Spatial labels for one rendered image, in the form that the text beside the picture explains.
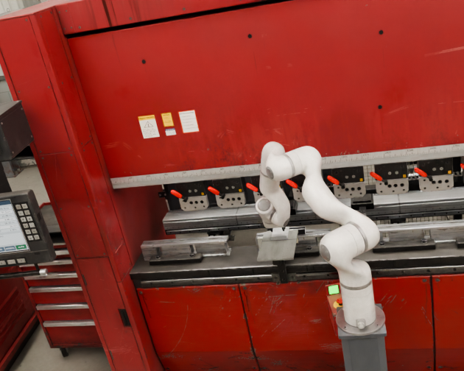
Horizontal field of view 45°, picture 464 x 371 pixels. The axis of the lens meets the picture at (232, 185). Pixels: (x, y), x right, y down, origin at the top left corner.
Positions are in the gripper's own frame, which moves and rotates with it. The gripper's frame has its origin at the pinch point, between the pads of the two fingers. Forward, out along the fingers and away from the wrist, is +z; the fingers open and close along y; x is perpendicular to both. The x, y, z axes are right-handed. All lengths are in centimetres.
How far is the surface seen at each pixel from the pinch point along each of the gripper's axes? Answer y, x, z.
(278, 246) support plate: -0.6, 10.1, 0.2
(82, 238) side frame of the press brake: 99, 5, -17
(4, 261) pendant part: 120, 25, -48
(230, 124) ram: 15, -40, -39
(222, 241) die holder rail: 32.5, 1.1, 11.8
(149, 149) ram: 59, -35, -33
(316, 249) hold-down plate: -17.5, 8.3, 14.1
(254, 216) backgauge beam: 18.6, -17.9, 28.2
